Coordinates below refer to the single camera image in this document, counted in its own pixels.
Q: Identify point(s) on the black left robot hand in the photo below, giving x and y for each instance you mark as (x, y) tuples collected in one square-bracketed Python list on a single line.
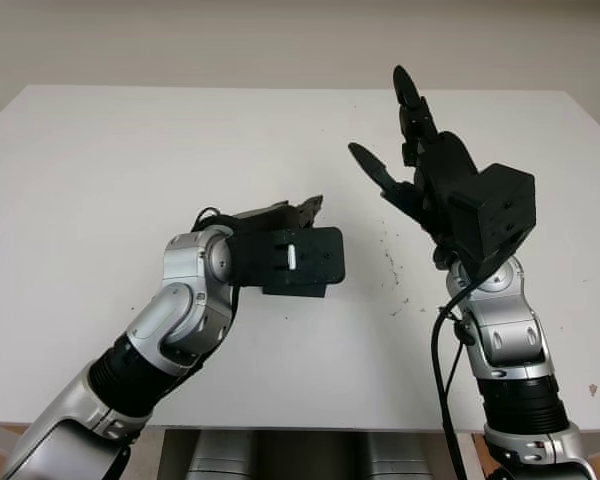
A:
[(250, 255)]

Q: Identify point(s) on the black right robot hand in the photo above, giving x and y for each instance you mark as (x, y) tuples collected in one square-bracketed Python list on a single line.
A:
[(445, 165)]

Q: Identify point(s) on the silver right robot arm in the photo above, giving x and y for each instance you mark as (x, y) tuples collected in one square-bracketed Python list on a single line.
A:
[(510, 340)]

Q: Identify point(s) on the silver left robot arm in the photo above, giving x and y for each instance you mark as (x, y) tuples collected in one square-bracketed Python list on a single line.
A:
[(130, 380)]

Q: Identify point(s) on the black box base foam insert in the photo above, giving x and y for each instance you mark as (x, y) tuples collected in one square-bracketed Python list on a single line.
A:
[(295, 291)]

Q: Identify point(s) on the grey left robot thigh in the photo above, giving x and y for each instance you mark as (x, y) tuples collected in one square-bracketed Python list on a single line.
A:
[(220, 457)]

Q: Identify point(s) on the grey robot thigh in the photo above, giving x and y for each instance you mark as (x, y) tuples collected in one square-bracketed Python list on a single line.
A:
[(220, 457), (400, 457)]

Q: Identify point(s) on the grey right robot thigh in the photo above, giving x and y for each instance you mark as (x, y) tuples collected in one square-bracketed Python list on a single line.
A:
[(400, 457)]

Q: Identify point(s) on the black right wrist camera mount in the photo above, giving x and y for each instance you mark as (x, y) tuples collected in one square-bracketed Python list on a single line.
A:
[(500, 215)]

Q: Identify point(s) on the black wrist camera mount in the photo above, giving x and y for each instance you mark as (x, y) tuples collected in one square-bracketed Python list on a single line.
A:
[(500, 215), (325, 255)]

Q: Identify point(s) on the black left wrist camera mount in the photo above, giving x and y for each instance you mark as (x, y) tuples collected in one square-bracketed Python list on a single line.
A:
[(325, 255)]

